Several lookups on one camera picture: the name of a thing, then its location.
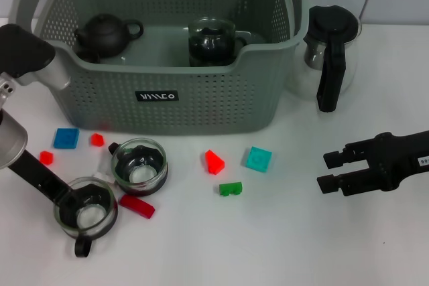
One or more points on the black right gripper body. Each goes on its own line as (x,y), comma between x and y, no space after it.
(399,158)

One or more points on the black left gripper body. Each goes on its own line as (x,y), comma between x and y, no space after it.
(40,179)

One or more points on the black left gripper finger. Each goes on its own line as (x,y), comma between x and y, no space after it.
(69,210)

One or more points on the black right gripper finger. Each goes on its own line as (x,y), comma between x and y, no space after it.
(352,155)
(352,182)

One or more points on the grey perforated plastic storage bin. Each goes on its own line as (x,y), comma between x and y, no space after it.
(201,98)

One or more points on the small red toy brick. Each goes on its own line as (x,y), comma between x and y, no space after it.
(46,157)
(98,139)

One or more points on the blue square toy brick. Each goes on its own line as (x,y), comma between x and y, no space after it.
(66,138)

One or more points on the dark red curved toy brick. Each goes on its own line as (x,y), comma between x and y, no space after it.
(137,206)

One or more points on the teal square toy brick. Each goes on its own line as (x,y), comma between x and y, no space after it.
(257,159)

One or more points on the green toy brick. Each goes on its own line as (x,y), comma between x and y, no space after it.
(230,189)

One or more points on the orange-red sloped toy brick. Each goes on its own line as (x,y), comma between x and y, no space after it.
(214,162)

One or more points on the black clay teapot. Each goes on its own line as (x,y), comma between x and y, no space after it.
(100,36)

